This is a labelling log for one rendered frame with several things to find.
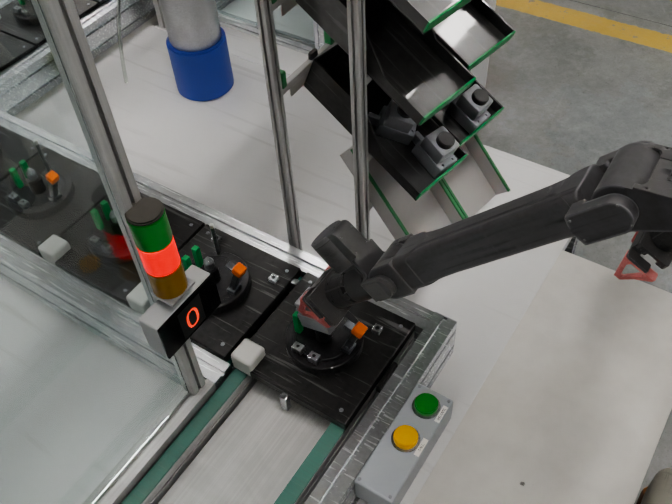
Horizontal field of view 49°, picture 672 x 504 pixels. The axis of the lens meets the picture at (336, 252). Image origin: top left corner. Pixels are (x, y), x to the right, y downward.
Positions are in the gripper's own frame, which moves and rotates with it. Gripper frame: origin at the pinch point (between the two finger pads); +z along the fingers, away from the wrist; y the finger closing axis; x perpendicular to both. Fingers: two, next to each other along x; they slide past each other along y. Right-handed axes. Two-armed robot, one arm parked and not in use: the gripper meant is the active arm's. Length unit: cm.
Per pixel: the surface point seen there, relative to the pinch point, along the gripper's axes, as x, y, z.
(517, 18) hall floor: 22, -264, 126
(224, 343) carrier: -2.9, 10.0, 17.0
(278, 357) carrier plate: 4.8, 7.2, 10.4
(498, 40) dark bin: -11, -46, -26
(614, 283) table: 44, -49, -10
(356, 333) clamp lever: 8.0, 1.0, -5.2
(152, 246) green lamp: -25.6, 20.9, -16.6
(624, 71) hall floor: 67, -247, 86
